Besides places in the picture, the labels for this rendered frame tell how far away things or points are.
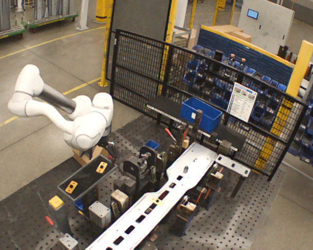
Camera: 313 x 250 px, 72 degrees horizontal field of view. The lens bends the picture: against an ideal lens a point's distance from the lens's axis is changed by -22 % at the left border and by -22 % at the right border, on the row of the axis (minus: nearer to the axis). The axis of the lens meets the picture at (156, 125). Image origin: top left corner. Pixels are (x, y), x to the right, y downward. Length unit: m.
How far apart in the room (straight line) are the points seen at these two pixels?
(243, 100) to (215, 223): 0.99
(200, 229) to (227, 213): 0.28
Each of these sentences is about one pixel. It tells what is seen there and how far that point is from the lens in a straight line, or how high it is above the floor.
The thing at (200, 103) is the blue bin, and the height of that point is 1.13.
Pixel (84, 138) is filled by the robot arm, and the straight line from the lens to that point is 1.08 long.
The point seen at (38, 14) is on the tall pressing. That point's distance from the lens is 8.80.
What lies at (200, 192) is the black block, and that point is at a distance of 1.73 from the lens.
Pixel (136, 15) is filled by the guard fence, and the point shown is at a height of 1.44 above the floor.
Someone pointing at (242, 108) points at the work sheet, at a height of 1.25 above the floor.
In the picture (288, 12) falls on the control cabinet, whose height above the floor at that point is 1.91.
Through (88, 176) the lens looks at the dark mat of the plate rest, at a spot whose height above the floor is 1.16.
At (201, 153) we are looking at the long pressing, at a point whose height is 1.00.
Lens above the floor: 2.25
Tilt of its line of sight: 36 degrees down
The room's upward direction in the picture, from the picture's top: 10 degrees clockwise
